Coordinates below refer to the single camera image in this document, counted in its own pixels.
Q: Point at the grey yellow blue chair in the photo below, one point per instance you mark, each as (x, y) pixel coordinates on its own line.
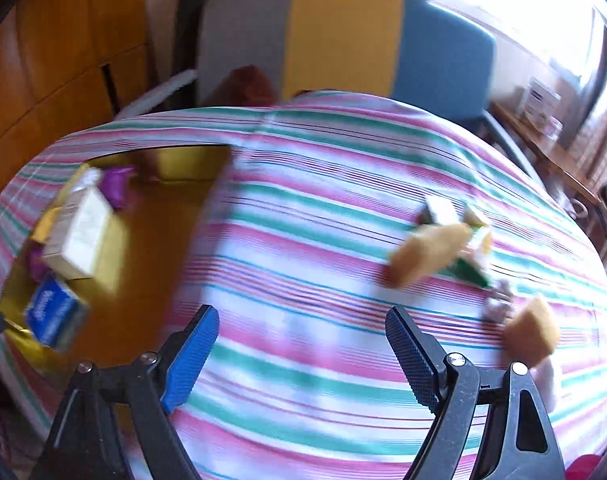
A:
(333, 35)

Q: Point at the large yellow sponge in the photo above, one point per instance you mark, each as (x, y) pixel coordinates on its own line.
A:
(423, 255)

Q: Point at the white tissue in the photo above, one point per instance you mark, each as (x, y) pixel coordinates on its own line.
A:
(548, 385)

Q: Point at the striped tablecloth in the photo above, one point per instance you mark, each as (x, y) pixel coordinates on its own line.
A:
(333, 210)

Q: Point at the small pink jar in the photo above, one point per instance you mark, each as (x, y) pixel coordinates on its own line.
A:
(554, 129)

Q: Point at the white printed box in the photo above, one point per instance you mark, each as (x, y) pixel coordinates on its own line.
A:
(541, 100)

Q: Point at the cream carton box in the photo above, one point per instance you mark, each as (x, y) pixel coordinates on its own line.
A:
(83, 235)

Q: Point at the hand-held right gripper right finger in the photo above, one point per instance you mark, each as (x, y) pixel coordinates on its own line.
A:
(413, 360)

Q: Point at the blue tissue pack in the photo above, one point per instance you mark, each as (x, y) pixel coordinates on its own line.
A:
(51, 310)

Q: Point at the wooden side table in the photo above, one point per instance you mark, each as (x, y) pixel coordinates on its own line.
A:
(568, 170)

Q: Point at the purple packet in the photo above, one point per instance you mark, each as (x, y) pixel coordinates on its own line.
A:
(35, 262)
(114, 185)

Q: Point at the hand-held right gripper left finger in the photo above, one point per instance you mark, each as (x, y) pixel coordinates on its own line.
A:
(191, 360)

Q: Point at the wooden wardrobe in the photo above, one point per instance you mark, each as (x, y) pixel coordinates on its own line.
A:
(48, 60)

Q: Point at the small pale carton box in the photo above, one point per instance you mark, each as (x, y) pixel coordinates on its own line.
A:
(76, 182)

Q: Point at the small yellow sponge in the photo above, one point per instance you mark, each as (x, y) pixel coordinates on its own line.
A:
(531, 330)

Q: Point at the gold tin box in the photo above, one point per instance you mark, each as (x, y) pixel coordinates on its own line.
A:
(153, 260)

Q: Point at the brown bag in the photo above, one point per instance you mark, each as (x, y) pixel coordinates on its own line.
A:
(248, 85)

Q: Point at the green carton box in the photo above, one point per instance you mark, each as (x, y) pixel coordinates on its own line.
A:
(478, 240)

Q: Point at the red cloth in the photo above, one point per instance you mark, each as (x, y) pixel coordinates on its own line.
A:
(586, 467)

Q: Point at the pink grey curtain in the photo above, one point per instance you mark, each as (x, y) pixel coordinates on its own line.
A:
(603, 110)

